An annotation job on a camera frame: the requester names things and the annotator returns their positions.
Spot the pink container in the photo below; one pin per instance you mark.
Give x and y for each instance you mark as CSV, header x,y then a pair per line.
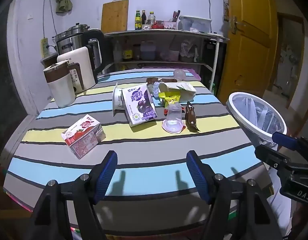
x,y
174,55

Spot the white round trash bin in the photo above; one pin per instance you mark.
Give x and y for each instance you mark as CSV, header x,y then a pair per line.
x,y
235,115

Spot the steel steamer pot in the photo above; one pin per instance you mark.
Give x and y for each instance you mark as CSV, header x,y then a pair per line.
x,y
79,27

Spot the wooden cutting board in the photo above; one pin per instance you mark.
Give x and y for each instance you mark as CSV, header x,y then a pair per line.
x,y
115,16

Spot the dark sauce bottle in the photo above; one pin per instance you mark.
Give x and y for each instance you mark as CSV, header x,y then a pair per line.
x,y
143,17

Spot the white yogurt cup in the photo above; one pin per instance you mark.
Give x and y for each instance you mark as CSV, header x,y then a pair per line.
x,y
117,100

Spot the brown snack wrapper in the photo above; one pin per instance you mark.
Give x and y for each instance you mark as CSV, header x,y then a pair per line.
x,y
191,116

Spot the red bowl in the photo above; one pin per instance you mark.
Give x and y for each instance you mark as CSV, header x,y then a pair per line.
x,y
157,25

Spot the yellow snack packet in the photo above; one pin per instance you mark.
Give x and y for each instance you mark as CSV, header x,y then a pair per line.
x,y
169,98

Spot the purple milk carton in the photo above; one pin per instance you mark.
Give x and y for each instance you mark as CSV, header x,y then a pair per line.
x,y
139,105

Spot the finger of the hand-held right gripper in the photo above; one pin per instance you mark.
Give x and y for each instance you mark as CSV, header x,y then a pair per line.
x,y
269,155
284,140

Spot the grey metal shelf rack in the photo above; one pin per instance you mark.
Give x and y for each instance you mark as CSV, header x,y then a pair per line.
x,y
156,33

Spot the cream soy milk maker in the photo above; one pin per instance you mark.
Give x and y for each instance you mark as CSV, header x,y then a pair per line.
x,y
79,62

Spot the crumpled plastic bags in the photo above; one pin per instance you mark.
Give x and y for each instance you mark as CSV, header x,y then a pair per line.
x,y
188,48

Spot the kitchen utensils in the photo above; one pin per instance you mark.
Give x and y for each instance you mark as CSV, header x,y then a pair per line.
x,y
176,16

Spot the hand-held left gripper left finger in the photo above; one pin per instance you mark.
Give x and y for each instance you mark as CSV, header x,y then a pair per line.
x,y
105,177

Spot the white jug brown band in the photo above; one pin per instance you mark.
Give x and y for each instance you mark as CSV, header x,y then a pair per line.
x,y
60,87

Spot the white tissue pack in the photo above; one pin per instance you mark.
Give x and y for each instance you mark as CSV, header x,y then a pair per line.
x,y
181,90

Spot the yellow power strip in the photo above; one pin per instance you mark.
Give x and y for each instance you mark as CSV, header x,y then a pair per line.
x,y
45,48

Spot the pink lid storage box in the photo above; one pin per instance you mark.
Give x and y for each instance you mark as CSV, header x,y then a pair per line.
x,y
194,73

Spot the metal door latch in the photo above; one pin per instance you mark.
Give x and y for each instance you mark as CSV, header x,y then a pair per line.
x,y
236,25

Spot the yellow wooden door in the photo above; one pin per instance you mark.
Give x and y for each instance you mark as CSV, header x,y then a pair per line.
x,y
251,42

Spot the red milk carton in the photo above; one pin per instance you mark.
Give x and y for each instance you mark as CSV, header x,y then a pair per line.
x,y
81,137

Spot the brown chocolate bar wrapper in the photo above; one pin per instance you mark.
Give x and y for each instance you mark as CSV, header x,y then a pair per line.
x,y
151,80

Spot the clear plastic bin liner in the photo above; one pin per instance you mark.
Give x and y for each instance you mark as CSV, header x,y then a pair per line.
x,y
254,115

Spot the white plastic bottle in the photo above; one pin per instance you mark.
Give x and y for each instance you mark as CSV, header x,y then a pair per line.
x,y
117,52

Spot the clear storage box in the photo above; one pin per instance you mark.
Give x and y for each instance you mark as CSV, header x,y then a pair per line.
x,y
195,24

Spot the striped tablecloth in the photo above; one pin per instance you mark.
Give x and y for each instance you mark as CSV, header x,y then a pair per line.
x,y
144,155

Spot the dark bottle yellow label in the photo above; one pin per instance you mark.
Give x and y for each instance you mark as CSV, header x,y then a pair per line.
x,y
127,53

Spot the clear bottle yellow cap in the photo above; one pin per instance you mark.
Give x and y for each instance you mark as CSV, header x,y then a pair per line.
x,y
151,18

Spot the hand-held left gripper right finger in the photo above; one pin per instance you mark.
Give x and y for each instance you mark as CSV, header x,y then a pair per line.
x,y
197,177

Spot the clear plastic cup red lid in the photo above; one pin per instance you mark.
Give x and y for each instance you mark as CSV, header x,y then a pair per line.
x,y
173,120

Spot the green glass bottle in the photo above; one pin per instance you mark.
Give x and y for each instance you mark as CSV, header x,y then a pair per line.
x,y
138,21

